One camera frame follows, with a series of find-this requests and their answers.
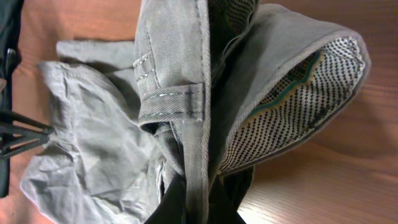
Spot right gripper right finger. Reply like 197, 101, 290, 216
208, 167, 254, 224

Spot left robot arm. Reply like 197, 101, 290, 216
1, 0, 54, 198

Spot grey shorts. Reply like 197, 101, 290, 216
20, 1, 371, 223

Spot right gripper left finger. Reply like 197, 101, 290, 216
145, 174, 187, 224

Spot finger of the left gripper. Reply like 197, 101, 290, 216
1, 110, 54, 159

